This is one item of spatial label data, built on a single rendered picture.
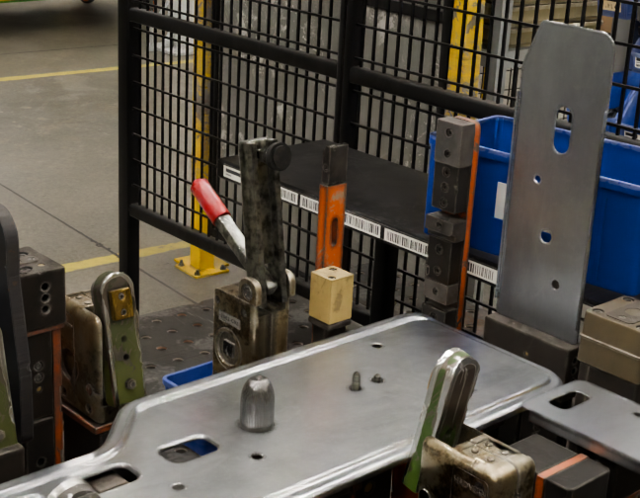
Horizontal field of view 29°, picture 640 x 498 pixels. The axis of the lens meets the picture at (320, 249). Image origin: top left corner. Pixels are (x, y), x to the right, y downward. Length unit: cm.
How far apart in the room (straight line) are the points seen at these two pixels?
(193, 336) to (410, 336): 77
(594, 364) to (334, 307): 28
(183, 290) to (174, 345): 210
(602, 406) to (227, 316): 40
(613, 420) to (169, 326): 105
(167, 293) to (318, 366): 285
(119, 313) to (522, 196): 47
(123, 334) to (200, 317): 94
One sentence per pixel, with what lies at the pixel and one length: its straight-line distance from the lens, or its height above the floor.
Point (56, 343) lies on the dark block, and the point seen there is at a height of 104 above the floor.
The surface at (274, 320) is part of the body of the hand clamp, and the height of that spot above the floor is 103.
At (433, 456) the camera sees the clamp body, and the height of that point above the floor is 103.
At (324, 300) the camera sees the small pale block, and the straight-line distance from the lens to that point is 133.
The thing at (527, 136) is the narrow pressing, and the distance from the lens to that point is 136.
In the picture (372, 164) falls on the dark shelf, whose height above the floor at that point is 103.
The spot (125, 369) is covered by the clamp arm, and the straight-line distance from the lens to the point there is 122.
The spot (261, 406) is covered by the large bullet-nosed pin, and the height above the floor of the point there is 103.
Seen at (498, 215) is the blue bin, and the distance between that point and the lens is 152.
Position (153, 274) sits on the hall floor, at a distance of 427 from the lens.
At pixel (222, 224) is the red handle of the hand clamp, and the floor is 111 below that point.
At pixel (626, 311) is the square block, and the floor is 106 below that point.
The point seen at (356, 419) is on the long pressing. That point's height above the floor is 100.
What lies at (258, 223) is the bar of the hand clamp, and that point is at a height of 113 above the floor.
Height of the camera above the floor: 154
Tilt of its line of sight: 20 degrees down
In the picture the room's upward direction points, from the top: 3 degrees clockwise
